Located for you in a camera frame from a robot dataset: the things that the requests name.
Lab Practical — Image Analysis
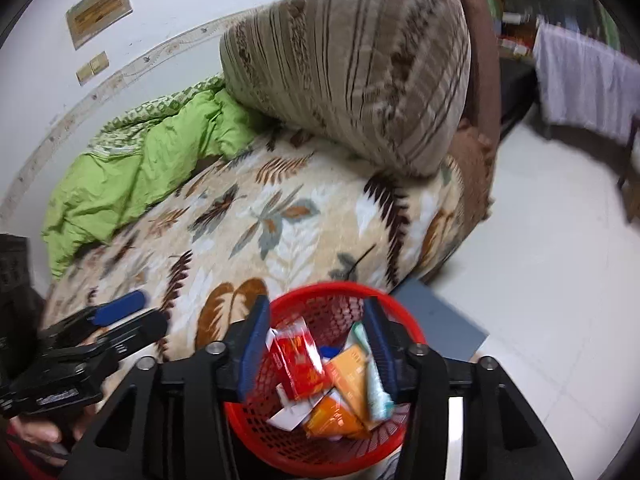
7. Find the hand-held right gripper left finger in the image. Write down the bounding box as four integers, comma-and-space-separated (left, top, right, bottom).
60, 294, 273, 480

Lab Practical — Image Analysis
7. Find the light purple towel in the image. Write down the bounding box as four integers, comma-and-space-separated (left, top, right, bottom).
532, 22, 640, 146

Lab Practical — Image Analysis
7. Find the striped brown cushion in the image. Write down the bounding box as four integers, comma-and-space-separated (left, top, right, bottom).
220, 0, 472, 178

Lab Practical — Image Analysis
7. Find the person's left hand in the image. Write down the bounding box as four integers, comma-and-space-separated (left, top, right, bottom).
7, 404, 96, 461

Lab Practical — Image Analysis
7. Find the dark low cabinet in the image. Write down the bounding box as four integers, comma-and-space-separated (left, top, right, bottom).
497, 55, 541, 136

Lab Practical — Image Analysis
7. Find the wooden chair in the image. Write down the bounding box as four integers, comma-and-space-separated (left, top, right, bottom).
617, 115, 640, 223

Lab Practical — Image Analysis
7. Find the light blue tissue packet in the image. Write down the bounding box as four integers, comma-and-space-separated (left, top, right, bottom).
350, 321, 393, 421

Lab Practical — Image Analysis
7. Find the orange foil packet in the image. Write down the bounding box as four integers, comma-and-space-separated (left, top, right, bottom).
302, 392, 371, 441

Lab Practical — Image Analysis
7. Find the framed wall picture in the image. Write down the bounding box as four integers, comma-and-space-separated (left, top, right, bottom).
66, 0, 133, 51

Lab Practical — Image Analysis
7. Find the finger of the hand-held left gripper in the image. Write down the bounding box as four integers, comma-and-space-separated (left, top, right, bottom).
40, 290, 149, 347
75, 309, 170, 362

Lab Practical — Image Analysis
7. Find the green quilt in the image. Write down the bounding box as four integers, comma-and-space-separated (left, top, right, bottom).
42, 75, 261, 278

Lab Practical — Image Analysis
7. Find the red plastic mesh basket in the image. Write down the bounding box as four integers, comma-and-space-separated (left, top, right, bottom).
223, 281, 426, 478

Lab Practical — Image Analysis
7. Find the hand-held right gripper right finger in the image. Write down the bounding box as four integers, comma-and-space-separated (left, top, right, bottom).
362, 296, 576, 480

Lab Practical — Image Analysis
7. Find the red box with yellow print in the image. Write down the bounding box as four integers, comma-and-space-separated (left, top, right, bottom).
270, 317, 333, 402

